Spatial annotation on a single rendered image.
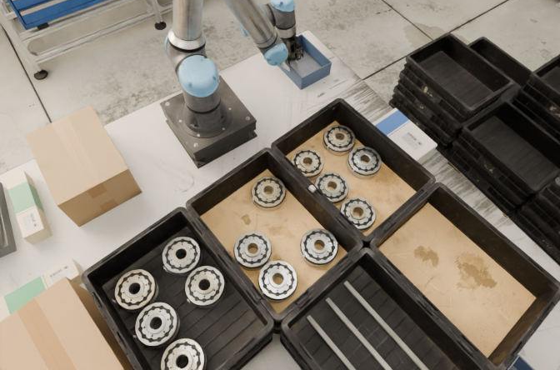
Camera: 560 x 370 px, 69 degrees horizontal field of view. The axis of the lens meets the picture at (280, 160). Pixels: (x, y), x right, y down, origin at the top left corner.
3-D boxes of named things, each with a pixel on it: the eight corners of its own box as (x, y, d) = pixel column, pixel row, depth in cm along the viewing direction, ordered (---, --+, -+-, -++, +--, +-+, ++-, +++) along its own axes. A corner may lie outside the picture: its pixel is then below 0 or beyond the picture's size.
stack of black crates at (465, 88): (382, 115, 227) (404, 55, 189) (420, 92, 236) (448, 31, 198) (434, 166, 210) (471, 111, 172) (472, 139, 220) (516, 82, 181)
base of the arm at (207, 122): (177, 106, 143) (172, 87, 134) (218, 93, 147) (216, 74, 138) (191, 139, 136) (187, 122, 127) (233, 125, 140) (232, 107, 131)
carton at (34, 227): (13, 187, 137) (3, 178, 131) (32, 178, 138) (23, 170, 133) (32, 245, 126) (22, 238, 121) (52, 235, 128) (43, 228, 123)
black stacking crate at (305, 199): (190, 221, 120) (183, 204, 110) (267, 166, 130) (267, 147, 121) (277, 331, 104) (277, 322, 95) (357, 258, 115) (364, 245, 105)
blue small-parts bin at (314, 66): (272, 60, 170) (272, 47, 164) (301, 46, 175) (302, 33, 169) (301, 90, 162) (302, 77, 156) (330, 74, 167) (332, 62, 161)
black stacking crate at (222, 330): (97, 287, 109) (80, 275, 99) (189, 222, 120) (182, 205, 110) (177, 421, 94) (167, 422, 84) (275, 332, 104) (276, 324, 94)
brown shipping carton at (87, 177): (47, 161, 142) (23, 135, 128) (107, 132, 149) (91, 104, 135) (78, 227, 129) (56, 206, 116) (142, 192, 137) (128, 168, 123)
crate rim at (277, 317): (183, 207, 112) (182, 203, 109) (267, 149, 122) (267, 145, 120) (277, 325, 96) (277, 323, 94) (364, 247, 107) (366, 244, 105)
